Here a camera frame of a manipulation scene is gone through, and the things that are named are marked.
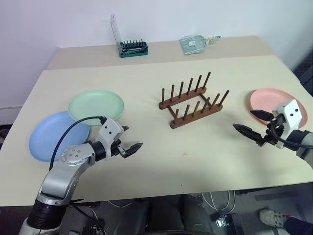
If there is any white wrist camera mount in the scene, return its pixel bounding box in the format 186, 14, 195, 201
95, 118, 125, 160
272, 99, 302, 150

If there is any wooden dish rack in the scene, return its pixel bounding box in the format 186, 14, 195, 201
158, 71, 230, 130

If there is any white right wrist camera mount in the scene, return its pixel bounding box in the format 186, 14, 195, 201
272, 99, 302, 150

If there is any dark grey rounded shape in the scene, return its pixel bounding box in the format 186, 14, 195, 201
107, 199, 150, 235
177, 194, 214, 235

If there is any dark trouser leg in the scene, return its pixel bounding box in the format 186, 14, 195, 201
283, 215, 313, 235

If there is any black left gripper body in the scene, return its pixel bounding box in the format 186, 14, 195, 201
109, 138, 128, 159

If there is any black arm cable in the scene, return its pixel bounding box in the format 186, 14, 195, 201
270, 118, 313, 150
48, 116, 108, 171

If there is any blue plate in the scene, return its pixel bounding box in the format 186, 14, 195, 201
28, 110, 90, 164

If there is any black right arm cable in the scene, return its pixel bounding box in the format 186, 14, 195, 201
270, 118, 313, 150

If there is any black mesh chair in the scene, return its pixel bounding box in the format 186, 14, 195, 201
294, 52, 313, 96

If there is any white sneaker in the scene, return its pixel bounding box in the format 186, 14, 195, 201
259, 207, 291, 228

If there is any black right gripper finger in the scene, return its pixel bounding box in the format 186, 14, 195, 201
249, 110, 274, 122
232, 123, 262, 145

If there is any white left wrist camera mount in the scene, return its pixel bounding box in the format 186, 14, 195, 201
95, 118, 125, 160

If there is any green screwdriver bit set case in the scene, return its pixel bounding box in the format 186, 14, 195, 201
109, 14, 149, 58

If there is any green plate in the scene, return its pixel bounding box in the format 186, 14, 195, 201
67, 90, 125, 127

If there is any red plate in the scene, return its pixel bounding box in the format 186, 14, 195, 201
249, 88, 308, 128

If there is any dark floor object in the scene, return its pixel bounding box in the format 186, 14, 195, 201
0, 124, 13, 148

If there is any white cable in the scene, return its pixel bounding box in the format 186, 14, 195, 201
201, 190, 237, 214

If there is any black device with green light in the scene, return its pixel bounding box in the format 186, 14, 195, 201
210, 213, 246, 235

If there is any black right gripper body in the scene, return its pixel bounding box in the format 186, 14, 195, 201
256, 114, 286, 148

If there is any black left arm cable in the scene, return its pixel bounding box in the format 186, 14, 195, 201
48, 116, 108, 171

